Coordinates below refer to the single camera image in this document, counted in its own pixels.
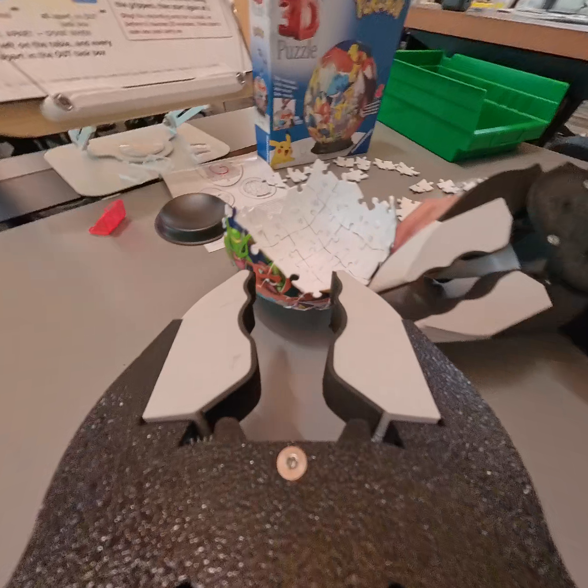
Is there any pile of puzzle pieces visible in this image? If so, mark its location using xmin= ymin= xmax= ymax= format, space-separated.
xmin=271 ymin=156 xmax=488 ymax=221

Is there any white clamp bar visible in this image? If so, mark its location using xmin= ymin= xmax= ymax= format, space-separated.
xmin=41 ymin=64 xmax=249 ymax=122

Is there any white instruction leaflet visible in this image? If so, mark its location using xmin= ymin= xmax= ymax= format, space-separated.
xmin=163 ymin=154 xmax=295 ymax=253

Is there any person's right hand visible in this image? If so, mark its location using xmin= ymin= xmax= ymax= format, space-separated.
xmin=393 ymin=195 xmax=460 ymax=252

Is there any wooden sheet holder board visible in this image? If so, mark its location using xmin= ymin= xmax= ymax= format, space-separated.
xmin=0 ymin=0 xmax=258 ymax=138

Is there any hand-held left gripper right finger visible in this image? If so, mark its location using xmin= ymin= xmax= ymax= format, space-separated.
xmin=322 ymin=270 xmax=442 ymax=439

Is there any blue puzzle box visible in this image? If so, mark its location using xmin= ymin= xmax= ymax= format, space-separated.
xmin=250 ymin=0 xmax=411 ymax=170

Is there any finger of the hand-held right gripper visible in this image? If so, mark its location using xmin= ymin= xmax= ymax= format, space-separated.
xmin=416 ymin=270 xmax=553 ymax=338
xmin=370 ymin=198 xmax=513 ymax=293

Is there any black ball stand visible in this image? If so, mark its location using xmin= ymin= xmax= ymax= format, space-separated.
xmin=155 ymin=193 xmax=230 ymax=245

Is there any partly built puzzle ball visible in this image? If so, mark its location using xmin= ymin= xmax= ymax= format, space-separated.
xmin=224 ymin=168 xmax=398 ymax=311

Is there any green storage bin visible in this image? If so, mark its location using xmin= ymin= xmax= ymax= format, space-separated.
xmin=377 ymin=50 xmax=570 ymax=162

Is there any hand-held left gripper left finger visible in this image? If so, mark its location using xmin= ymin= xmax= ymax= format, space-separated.
xmin=142 ymin=269 xmax=262 ymax=435

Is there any red plastic clip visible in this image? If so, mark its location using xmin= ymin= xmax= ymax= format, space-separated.
xmin=89 ymin=200 xmax=127 ymax=236

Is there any large wooden table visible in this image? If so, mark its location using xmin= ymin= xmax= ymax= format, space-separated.
xmin=404 ymin=5 xmax=588 ymax=61

